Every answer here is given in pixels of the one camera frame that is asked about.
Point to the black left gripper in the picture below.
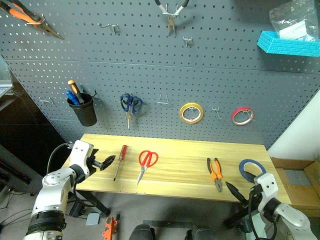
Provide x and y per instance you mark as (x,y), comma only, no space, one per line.
(91,165)

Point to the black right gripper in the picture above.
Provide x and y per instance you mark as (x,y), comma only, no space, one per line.
(252,200)

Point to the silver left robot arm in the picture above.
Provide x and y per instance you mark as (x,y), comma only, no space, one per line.
(53,182)

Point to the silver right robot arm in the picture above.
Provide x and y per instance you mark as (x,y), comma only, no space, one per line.
(290,217)

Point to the black plastic tool cup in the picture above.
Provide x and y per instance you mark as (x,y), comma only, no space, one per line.
(85,113)

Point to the black table leg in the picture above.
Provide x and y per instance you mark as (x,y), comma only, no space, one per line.
(236,217)
(96,201)

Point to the blue tape roll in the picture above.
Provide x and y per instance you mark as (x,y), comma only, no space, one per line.
(242,168)

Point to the orange black combination pliers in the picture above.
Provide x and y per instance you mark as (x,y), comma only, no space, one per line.
(215,172)

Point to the grey foot pedal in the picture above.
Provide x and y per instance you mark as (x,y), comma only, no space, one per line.
(92,219)

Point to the brown cardboard box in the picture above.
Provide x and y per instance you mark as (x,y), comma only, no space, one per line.
(300,190)

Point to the silver pegboard hook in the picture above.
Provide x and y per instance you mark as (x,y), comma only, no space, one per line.
(246,113)
(47,101)
(110,25)
(217,111)
(94,94)
(35,23)
(192,111)
(163,102)
(188,40)

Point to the dark rounded shape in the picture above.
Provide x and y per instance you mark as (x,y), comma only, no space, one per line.
(141,232)

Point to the orange black screwdriver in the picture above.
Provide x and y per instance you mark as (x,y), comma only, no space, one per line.
(75,90)

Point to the red tape roll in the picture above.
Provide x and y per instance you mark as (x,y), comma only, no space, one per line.
(235,113)

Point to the yellow tape roll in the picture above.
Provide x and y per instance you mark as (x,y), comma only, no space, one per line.
(182,115)

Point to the grey metal pegboard panel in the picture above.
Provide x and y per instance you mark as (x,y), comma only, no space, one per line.
(155,82)
(140,47)

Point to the cyan plastic basket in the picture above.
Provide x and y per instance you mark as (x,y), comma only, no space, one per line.
(287,46)

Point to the orange black needle-nose pliers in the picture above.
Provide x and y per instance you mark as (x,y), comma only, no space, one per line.
(23,15)

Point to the clear plastic bag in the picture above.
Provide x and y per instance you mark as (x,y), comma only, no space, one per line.
(290,17)

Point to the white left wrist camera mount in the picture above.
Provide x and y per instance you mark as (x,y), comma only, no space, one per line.
(80,150)

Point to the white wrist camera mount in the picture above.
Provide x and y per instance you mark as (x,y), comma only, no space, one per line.
(267,186)
(80,150)

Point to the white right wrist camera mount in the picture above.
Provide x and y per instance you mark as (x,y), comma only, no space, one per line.
(267,186)

